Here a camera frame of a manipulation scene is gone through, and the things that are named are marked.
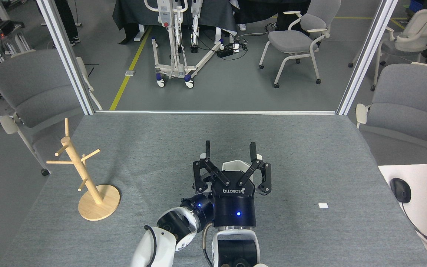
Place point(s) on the white faceted cup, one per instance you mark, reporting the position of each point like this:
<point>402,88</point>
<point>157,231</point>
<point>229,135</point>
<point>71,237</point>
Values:
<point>235,166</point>

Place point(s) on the person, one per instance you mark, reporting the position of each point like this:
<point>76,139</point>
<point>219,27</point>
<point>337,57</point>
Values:
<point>68,18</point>

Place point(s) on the grey chair beside rack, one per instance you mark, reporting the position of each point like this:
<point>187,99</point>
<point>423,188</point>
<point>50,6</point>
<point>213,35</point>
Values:
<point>35,89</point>

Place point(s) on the grey chair beside desk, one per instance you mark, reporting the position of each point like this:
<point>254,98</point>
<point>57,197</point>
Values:
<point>410,107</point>

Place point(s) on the grey chair with white frame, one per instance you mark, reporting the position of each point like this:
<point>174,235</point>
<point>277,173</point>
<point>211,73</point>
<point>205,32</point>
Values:
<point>291,40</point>

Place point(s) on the silver post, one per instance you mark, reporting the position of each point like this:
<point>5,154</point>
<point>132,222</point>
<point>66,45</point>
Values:
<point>365,55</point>
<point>69,55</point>

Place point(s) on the white-backed grey chair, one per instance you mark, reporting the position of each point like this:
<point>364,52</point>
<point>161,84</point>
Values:
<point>417,27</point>

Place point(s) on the white stand on wheels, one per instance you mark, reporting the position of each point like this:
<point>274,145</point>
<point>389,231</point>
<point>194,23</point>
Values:
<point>178,70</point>

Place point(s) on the wooden cup rack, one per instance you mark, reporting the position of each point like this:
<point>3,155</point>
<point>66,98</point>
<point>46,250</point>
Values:
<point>87,181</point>

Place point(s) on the black power strip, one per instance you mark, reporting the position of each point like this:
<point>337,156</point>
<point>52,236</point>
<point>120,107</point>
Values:
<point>225,52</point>

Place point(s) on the black table cloth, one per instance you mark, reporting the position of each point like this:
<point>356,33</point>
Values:
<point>132,13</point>
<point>258,9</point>

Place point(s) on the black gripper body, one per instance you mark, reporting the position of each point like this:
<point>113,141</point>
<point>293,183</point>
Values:
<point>202,207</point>
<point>234,207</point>

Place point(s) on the metal floor plate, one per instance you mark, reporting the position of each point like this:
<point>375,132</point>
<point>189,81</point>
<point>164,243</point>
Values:
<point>130,73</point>

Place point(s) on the small white tag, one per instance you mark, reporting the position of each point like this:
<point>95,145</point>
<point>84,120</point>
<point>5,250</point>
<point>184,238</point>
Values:
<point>323,205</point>

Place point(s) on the black computer mouse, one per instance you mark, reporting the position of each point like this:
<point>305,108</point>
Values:
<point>400,190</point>

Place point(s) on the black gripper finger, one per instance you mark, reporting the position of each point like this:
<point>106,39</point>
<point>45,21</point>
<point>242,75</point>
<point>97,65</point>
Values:
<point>198,178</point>
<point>265,178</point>

